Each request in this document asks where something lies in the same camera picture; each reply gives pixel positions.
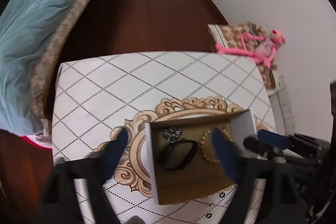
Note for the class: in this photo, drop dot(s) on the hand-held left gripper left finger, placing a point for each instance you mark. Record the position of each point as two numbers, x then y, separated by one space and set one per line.
116 154

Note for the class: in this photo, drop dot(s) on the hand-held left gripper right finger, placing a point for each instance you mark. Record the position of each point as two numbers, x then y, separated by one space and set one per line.
226 158

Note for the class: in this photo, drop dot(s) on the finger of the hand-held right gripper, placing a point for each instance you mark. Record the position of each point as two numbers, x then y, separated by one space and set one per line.
256 144
273 138

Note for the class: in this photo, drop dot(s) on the cardboard box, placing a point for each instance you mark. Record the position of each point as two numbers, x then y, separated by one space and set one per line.
189 176

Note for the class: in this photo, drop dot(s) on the black wristband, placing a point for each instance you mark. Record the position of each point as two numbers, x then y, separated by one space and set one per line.
170 153

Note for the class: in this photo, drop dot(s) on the silver sparkly hair clip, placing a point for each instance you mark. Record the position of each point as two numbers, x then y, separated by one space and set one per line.
171 133

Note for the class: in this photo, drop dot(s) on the small silver earring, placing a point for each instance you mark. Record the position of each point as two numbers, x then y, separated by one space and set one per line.
227 204

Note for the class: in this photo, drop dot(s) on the white diamond-patterned table cover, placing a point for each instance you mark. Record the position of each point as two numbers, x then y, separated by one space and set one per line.
136 82

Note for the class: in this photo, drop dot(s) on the red cloth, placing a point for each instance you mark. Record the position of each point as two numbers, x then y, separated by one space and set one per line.
34 140

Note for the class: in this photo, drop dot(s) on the pink plush toy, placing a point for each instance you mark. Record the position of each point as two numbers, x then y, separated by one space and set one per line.
252 50

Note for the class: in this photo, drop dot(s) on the beige checkered cushion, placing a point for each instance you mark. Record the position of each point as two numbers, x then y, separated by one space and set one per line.
231 35

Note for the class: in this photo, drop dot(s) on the light blue blanket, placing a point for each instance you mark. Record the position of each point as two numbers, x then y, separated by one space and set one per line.
29 37

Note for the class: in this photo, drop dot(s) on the white wall socket strip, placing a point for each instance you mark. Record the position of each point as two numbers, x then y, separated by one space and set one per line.
284 100

